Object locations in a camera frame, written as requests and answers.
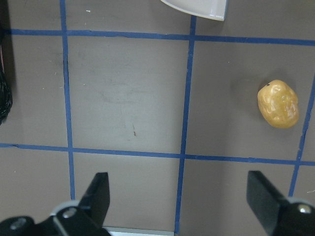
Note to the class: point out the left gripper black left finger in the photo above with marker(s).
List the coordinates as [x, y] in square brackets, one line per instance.
[95, 201]

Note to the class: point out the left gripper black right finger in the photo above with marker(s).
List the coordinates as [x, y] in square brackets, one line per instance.
[265, 200]

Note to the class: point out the yellow toy potato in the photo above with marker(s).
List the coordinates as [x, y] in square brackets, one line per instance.
[278, 104]

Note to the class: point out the beige plastic dustpan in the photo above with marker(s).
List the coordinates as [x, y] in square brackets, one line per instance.
[208, 9]

